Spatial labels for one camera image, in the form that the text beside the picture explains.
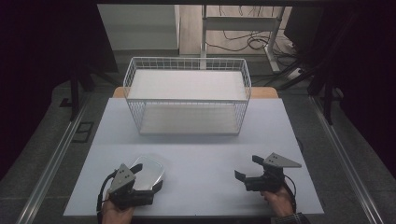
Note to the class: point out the clear plastic container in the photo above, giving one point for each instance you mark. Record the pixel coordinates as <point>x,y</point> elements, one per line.
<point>148,172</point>

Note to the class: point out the white cabinet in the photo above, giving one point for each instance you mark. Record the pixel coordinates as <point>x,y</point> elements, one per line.
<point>140,28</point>

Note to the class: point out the black floor frame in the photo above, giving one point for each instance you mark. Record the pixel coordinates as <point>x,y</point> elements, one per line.
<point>83,132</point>

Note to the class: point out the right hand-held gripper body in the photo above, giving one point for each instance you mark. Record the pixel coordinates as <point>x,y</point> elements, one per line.
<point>267,182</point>

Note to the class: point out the person's right hand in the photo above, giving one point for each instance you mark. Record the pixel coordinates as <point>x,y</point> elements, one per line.
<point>279,200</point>

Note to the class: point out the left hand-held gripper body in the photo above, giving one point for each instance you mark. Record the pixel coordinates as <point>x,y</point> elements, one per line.
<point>123,182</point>

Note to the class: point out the aluminium rail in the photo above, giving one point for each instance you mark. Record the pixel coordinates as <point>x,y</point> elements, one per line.
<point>345,161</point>
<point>53,161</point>

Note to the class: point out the white metal desk frame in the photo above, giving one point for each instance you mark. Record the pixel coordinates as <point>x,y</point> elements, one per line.
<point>239,23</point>

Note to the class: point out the black stand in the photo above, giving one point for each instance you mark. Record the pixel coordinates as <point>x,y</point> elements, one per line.
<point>327,96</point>
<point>74,93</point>

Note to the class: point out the white power strip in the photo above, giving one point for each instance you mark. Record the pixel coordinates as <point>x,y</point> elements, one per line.
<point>294,74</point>

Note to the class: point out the person's left hand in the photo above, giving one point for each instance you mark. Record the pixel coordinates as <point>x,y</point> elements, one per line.
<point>116,214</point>

